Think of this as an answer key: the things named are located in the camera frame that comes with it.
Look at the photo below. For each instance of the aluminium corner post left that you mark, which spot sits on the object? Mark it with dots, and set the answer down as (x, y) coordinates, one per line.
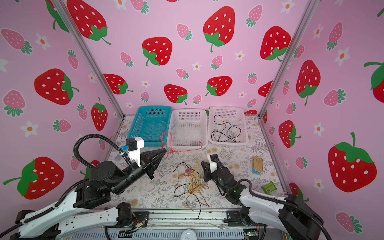
(79, 40)

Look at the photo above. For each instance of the clear plastic bag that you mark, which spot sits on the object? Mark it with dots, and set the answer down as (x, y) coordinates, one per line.
(120, 157)

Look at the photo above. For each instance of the white basket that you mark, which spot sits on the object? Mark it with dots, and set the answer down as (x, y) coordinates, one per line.
(227, 127)
(189, 130)

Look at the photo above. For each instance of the teal plastic basket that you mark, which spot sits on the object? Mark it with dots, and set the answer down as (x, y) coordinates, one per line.
(151, 123)

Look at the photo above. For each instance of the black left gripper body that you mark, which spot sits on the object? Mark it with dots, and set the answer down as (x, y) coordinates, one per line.
(145, 166)

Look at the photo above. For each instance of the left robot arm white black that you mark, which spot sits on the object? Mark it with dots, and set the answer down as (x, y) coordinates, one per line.
(70, 213)

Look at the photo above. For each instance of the white basket right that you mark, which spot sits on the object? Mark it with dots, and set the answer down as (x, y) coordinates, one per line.
(227, 127)

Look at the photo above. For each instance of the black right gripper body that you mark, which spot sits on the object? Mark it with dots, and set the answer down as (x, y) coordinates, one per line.
(215, 177)

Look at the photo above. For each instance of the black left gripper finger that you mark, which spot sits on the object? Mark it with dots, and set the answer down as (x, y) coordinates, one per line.
(155, 154)
(154, 164)

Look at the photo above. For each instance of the aluminium corner post right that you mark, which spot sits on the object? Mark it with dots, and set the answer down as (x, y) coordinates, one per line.
(296, 38)

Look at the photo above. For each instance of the white basket middle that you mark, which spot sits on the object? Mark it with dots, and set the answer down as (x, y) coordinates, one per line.
(189, 130)

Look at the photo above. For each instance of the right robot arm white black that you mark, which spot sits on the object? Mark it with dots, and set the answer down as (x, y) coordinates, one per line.
(290, 214)

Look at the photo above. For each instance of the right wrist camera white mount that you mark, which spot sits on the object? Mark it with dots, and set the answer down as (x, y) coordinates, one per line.
(213, 162)

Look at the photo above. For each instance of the green wipes packet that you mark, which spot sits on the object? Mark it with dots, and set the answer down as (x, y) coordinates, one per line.
(269, 188)

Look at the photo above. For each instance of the aluminium corner post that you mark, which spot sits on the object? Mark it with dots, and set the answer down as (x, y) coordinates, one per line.
(296, 38)
(79, 40)

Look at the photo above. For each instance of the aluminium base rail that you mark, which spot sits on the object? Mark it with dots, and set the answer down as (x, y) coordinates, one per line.
(186, 223)

